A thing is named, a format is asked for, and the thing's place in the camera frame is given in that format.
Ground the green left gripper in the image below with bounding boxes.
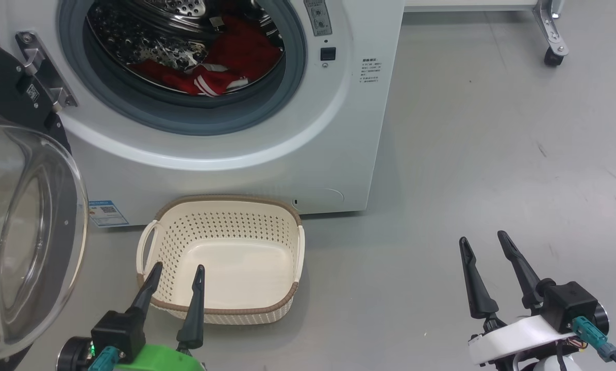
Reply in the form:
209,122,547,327
113,262,206,371

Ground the white front-load washing machine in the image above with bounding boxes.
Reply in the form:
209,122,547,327
0,0,405,227

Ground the blue energy label sticker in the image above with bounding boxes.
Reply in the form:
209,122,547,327
88,200,129,228

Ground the red garment with Bulls print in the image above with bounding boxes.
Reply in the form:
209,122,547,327
205,15,284,83

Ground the grey warning sticker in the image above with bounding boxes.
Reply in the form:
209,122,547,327
304,0,333,37

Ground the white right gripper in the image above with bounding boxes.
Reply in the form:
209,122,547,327
459,230,576,366

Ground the round glass washer door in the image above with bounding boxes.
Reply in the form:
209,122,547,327
0,31,89,371

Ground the cream perforated laundry basket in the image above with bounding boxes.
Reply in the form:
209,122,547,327
136,195,306,325

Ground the white rolling partition panel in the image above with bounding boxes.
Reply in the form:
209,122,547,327
405,0,570,57

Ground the silver metal door hinge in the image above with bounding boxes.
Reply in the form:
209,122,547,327
15,31,78,111

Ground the red garment with white stripes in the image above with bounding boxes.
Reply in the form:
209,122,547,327
130,59,249,97

